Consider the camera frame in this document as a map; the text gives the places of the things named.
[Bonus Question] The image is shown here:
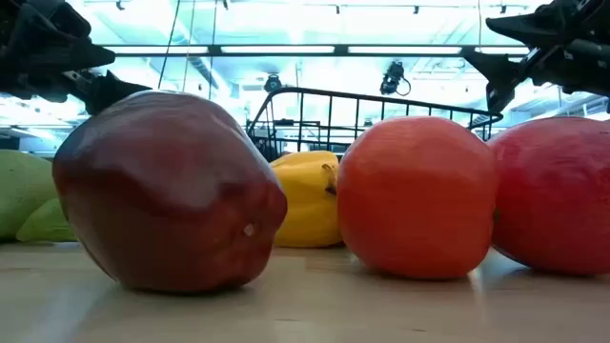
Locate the green lettuce leaf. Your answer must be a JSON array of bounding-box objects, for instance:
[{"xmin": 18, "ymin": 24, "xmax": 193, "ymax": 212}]
[{"xmin": 15, "ymin": 197, "xmax": 78, "ymax": 243}]

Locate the red apple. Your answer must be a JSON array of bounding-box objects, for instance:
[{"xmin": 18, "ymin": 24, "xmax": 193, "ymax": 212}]
[{"xmin": 486, "ymin": 116, "xmax": 610, "ymax": 277}]

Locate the dark maroon apple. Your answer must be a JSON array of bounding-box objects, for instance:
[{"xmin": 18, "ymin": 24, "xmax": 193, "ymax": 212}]
[{"xmin": 51, "ymin": 90, "xmax": 289, "ymax": 293}]

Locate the black wire basket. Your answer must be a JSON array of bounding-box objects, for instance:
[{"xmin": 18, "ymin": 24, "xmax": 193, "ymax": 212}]
[{"xmin": 245, "ymin": 87, "xmax": 504, "ymax": 163}]

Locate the yellow bell pepper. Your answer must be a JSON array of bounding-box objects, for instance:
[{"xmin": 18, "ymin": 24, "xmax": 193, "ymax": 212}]
[{"xmin": 269, "ymin": 151, "xmax": 345, "ymax": 250}]

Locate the black overhead light bar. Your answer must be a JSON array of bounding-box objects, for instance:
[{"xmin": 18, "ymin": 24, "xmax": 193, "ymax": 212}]
[{"xmin": 94, "ymin": 44, "xmax": 531, "ymax": 59}]

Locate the black overhead mounted camera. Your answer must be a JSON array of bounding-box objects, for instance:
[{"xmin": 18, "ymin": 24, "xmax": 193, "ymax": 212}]
[{"xmin": 379, "ymin": 60, "xmax": 412, "ymax": 97}]

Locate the dark hanging cable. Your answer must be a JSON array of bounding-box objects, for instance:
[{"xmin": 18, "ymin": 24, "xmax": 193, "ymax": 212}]
[{"xmin": 156, "ymin": 0, "xmax": 182, "ymax": 91}]

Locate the green pear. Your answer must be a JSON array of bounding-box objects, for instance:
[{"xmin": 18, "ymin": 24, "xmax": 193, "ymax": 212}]
[{"xmin": 0, "ymin": 150, "xmax": 59, "ymax": 242}]

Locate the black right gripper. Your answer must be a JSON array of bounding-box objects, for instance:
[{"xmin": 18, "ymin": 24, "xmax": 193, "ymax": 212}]
[{"xmin": 462, "ymin": 0, "xmax": 610, "ymax": 114}]

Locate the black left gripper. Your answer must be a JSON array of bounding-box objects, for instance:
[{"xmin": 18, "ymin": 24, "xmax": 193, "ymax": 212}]
[{"xmin": 0, "ymin": 0, "xmax": 153, "ymax": 116}]

